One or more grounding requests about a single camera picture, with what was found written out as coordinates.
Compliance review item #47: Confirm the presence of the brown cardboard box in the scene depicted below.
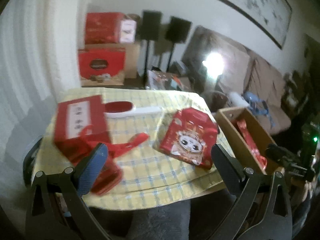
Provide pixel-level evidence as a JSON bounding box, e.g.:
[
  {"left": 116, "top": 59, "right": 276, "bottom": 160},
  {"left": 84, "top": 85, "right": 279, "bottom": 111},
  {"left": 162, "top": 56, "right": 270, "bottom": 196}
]
[{"left": 215, "top": 107, "right": 280, "bottom": 175}]

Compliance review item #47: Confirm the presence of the large brown carton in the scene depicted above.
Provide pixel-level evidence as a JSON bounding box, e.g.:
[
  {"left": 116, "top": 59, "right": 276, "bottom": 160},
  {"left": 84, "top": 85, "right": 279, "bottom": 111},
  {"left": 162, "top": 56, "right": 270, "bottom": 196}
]
[{"left": 78, "top": 43, "right": 140, "bottom": 87}]

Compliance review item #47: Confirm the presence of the bright lamp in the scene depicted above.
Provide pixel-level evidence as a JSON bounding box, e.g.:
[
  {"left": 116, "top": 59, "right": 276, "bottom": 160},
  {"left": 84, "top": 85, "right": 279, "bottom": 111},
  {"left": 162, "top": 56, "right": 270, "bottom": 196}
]
[{"left": 202, "top": 51, "right": 226, "bottom": 80}]

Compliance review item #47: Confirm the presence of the red cartoon cat gift box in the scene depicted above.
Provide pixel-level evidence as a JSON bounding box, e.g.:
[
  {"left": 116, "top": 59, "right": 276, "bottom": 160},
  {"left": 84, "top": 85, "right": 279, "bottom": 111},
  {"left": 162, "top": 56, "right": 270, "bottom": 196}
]
[{"left": 159, "top": 107, "right": 219, "bottom": 170}]

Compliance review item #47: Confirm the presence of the red and white lint brush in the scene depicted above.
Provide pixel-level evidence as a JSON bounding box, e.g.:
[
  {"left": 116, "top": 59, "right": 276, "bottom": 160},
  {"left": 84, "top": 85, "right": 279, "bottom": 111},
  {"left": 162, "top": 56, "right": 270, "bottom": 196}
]
[{"left": 105, "top": 101, "right": 162, "bottom": 119}]

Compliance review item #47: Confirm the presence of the red patterned upper gift box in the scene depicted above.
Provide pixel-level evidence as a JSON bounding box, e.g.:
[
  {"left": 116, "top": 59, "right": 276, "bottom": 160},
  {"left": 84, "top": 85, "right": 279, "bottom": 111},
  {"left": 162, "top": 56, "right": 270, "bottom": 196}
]
[{"left": 85, "top": 12, "right": 125, "bottom": 44}]

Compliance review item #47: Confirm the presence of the beige sofa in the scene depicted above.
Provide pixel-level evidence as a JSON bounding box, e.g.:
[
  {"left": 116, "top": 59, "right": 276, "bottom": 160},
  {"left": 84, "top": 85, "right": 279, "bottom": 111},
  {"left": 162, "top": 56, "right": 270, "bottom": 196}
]
[{"left": 182, "top": 25, "right": 291, "bottom": 135}]

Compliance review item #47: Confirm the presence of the blue strap carrier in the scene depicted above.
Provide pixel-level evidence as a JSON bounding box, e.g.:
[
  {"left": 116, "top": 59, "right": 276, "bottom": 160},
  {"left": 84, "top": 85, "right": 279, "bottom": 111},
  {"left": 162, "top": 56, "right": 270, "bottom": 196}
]
[{"left": 242, "top": 92, "right": 274, "bottom": 128}]

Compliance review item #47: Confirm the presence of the framed wall painting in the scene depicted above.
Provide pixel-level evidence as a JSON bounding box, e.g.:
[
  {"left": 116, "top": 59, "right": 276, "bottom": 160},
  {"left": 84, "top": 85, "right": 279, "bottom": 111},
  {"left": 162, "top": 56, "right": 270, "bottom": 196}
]
[{"left": 219, "top": 0, "right": 292, "bottom": 49}]

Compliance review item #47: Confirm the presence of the white round device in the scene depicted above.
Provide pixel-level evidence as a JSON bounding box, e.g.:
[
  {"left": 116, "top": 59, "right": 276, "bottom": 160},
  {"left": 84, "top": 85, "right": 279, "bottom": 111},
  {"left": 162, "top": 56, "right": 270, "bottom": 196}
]
[{"left": 227, "top": 92, "right": 249, "bottom": 108}]

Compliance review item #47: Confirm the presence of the red patterned packet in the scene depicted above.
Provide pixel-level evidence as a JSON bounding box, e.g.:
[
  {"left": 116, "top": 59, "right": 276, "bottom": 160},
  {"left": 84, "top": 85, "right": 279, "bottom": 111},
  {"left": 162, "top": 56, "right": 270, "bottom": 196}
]
[{"left": 236, "top": 119, "right": 267, "bottom": 171}]

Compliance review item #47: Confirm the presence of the small white printed box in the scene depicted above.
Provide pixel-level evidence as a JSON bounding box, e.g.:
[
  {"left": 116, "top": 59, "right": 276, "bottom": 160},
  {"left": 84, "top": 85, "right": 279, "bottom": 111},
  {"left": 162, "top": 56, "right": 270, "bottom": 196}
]
[{"left": 119, "top": 19, "right": 137, "bottom": 43}]

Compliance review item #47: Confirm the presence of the yellow plaid tablecloth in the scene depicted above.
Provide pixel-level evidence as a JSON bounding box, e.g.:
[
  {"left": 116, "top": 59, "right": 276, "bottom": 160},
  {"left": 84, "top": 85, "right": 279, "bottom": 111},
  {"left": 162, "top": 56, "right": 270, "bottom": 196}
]
[{"left": 31, "top": 87, "right": 234, "bottom": 212}]

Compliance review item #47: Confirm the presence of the red rounded metal tin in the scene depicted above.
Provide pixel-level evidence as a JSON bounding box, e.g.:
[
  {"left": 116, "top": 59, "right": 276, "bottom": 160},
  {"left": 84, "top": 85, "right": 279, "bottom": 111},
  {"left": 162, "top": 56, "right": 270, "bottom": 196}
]
[{"left": 91, "top": 158, "right": 123, "bottom": 196}]

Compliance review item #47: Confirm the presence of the red gift box with oval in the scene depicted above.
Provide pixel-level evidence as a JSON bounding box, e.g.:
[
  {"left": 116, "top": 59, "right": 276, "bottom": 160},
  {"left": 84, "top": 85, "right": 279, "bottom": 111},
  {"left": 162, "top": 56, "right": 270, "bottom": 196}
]
[{"left": 78, "top": 48, "right": 126, "bottom": 82}]

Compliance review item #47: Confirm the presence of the red box with white label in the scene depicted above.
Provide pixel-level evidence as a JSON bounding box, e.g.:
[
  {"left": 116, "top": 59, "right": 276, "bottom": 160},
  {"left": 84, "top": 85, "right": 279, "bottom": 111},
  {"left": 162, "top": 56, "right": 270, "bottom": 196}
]
[{"left": 54, "top": 95, "right": 149, "bottom": 165}]

